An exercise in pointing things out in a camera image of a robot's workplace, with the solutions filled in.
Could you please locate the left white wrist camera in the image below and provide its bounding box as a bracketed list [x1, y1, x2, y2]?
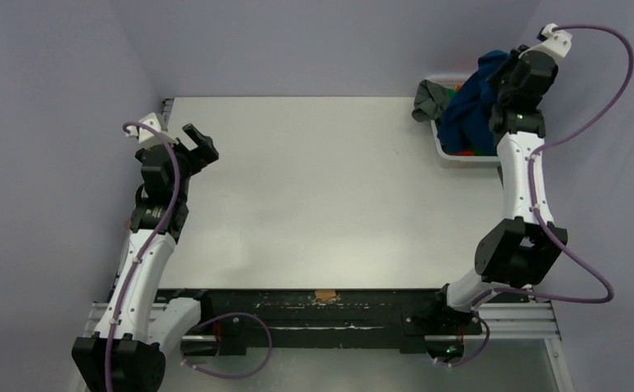
[135, 113, 177, 149]

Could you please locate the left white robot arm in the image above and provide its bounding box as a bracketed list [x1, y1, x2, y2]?
[71, 121, 219, 391]

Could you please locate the white plastic laundry basket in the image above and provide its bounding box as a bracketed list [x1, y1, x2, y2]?
[427, 73, 505, 169]

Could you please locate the grey t shirt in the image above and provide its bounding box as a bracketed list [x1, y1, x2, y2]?
[411, 79, 456, 125]

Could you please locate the dark blue t shirt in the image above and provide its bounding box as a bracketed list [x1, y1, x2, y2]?
[437, 50, 510, 156]

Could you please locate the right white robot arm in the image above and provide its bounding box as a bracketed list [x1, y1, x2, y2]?
[407, 45, 569, 333]

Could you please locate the green t shirt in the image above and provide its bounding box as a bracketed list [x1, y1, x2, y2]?
[466, 141, 497, 157]

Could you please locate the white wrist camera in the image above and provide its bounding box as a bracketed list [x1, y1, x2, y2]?
[520, 23, 573, 65]
[135, 113, 177, 149]

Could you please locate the brown tape piece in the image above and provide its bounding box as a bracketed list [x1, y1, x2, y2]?
[314, 289, 338, 302]

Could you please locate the orange t shirt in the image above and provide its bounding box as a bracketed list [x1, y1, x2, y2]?
[439, 78, 491, 156]

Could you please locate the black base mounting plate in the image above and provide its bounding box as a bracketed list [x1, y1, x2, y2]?
[154, 288, 479, 357]

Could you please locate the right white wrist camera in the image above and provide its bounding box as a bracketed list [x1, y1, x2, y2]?
[520, 23, 573, 65]

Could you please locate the aluminium frame rail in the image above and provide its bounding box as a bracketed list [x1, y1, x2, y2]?
[83, 301, 561, 343]

